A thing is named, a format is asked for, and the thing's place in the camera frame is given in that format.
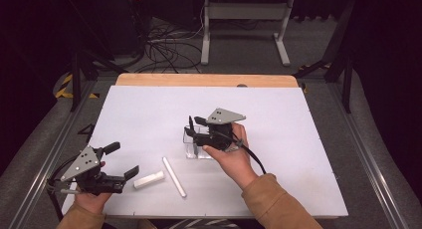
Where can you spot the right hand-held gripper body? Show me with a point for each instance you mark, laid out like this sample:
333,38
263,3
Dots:
220,116

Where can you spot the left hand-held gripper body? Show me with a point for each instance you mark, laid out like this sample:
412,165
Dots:
84,162

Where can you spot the black pen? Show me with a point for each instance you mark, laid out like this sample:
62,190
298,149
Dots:
191,122

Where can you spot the white eraser block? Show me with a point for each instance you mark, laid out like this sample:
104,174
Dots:
149,180

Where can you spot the clear plastic organizer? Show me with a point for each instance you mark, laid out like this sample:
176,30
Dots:
202,152

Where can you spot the white tube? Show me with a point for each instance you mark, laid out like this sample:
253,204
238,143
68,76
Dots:
174,177

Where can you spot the person's left hand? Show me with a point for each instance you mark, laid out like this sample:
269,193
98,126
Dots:
93,202

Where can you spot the person's right hand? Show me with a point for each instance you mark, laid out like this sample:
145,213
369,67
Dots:
234,166

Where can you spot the wooden table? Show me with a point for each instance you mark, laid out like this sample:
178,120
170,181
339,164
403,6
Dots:
199,79

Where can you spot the white table board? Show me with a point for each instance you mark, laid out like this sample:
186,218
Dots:
282,139

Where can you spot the black metal stand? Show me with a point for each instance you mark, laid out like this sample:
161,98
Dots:
346,86
75,79

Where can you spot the yellow black hazard tape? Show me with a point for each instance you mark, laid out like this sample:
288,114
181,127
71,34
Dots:
64,84

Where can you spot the person's striped clothing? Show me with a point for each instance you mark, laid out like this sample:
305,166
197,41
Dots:
202,224

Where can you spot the aluminium floor rail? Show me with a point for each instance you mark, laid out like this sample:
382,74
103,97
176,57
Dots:
49,156
368,162

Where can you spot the white metal desk frame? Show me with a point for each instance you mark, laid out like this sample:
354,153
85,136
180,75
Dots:
245,11

